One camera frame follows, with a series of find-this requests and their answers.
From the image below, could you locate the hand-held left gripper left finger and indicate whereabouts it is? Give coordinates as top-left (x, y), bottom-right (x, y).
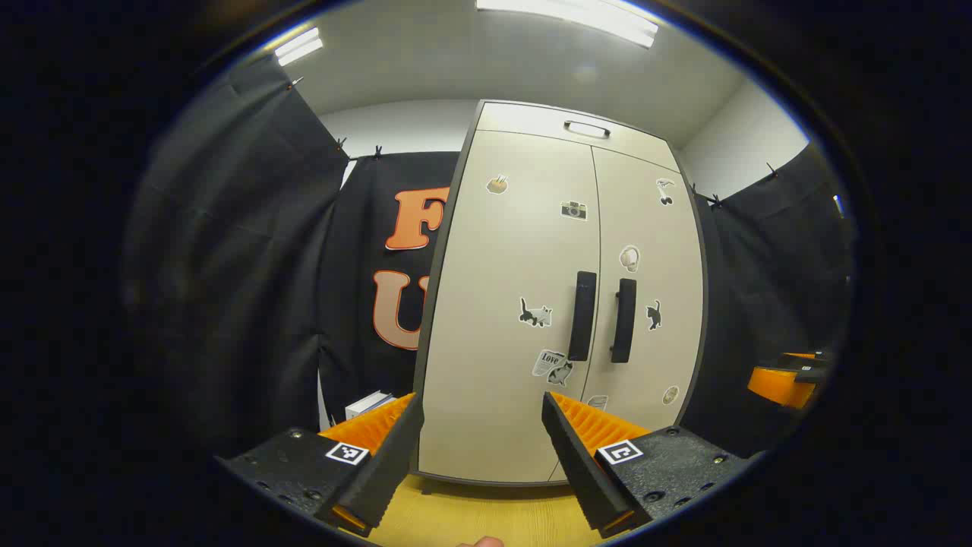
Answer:
top-left (215, 392), bottom-right (424, 538)

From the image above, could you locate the short ceiling light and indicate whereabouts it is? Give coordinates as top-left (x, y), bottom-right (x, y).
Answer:
top-left (273, 28), bottom-right (323, 67)

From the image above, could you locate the long ceiling light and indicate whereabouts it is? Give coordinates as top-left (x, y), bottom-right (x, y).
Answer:
top-left (476, 0), bottom-right (660, 48)

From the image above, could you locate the beige cabinet door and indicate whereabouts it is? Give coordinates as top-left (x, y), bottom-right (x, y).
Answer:
top-left (418, 129), bottom-right (602, 484)
top-left (579, 146), bottom-right (705, 438)

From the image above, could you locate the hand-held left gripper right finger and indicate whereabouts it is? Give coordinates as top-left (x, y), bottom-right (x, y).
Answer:
top-left (541, 391), bottom-right (760, 539)

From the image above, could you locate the beige double-door shoe cabinet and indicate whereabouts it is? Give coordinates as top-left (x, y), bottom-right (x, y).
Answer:
top-left (412, 99), bottom-right (709, 487)

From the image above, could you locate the beige cabinet top drawer front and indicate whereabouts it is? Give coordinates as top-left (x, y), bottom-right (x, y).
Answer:
top-left (475, 101), bottom-right (680, 172)

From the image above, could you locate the white box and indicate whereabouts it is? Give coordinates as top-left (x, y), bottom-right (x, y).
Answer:
top-left (346, 390), bottom-right (396, 421)

